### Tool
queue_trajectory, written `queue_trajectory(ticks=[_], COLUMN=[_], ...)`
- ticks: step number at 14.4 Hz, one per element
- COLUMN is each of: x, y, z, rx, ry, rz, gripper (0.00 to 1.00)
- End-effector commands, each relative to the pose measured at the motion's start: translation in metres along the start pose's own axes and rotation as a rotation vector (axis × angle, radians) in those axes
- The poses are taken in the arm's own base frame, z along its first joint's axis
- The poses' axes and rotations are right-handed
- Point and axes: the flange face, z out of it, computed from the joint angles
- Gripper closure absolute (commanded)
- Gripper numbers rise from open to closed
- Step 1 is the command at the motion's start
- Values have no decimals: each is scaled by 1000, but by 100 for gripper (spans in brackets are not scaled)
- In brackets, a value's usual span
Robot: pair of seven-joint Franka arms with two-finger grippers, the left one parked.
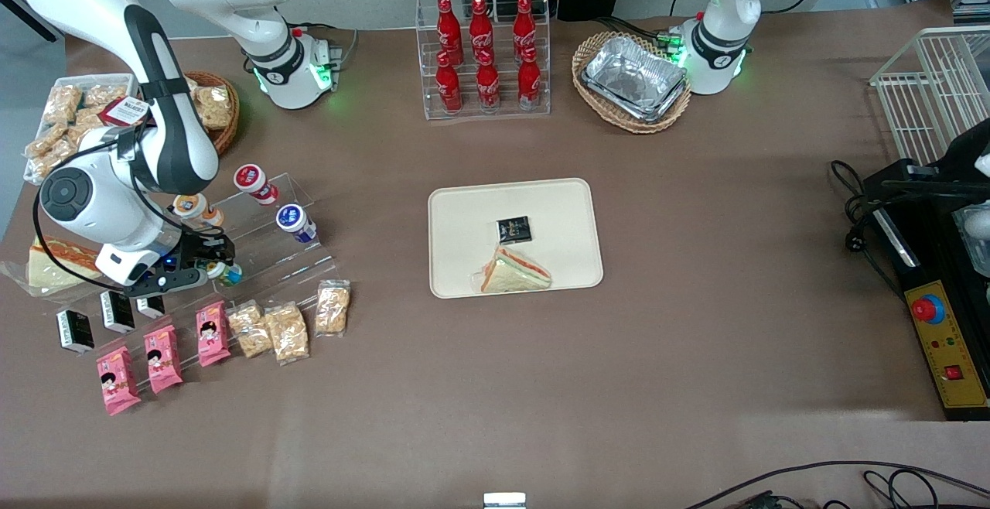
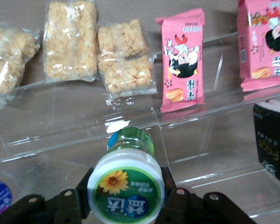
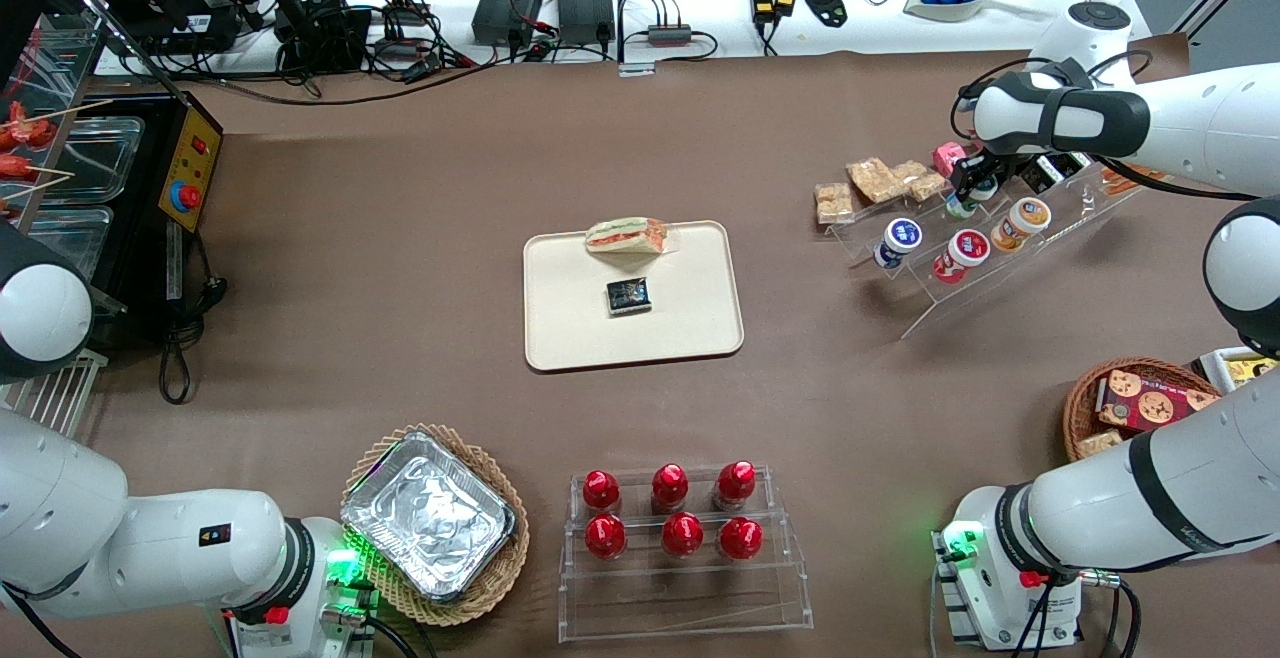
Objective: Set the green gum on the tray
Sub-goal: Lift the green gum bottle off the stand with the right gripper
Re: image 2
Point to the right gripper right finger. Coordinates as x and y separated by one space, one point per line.
189 207

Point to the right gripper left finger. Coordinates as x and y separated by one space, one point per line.
60 207

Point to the rice cracker bag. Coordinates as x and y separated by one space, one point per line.
126 58
7 60
70 42

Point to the clear acrylic stepped shelf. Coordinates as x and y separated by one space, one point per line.
60 140

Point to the small black carton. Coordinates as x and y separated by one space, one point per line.
273 144

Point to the pink snack packet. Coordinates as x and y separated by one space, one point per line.
263 46
182 60

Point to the blue gum bottle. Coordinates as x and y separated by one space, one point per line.
0 198

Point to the green gum bottle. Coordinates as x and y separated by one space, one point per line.
126 186

